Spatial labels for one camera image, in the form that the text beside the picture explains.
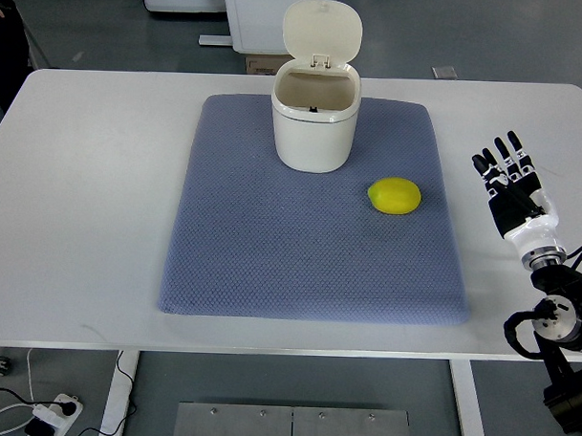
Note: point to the white table leg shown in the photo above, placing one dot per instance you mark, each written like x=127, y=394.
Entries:
x=118, y=407
x=469, y=412

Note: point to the white power strip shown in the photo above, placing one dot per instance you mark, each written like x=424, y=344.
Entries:
x=61, y=413

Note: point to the white cabinet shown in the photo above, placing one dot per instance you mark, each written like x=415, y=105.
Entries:
x=255, y=27

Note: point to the left white table leg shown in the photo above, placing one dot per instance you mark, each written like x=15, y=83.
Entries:
x=118, y=407

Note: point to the person in dark clothes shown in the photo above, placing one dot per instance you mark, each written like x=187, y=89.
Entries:
x=14, y=53

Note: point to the yellow lemon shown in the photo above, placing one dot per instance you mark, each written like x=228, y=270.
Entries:
x=394, y=196

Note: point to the white trash bin open lid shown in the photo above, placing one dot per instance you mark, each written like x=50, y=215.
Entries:
x=317, y=94

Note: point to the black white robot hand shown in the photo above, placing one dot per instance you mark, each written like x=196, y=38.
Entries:
x=522, y=210

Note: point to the blue textured mat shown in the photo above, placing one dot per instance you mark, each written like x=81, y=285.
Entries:
x=255, y=238

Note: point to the small grey floor plate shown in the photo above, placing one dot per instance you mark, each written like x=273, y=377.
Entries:
x=444, y=72

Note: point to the cardboard box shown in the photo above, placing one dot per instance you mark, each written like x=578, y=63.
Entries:
x=265, y=64

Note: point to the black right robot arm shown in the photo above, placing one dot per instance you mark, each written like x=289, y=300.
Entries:
x=551, y=327

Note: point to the metal floor plate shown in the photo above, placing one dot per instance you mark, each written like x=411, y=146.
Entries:
x=230, y=419

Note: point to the right white table leg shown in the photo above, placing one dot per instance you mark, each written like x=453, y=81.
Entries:
x=469, y=412

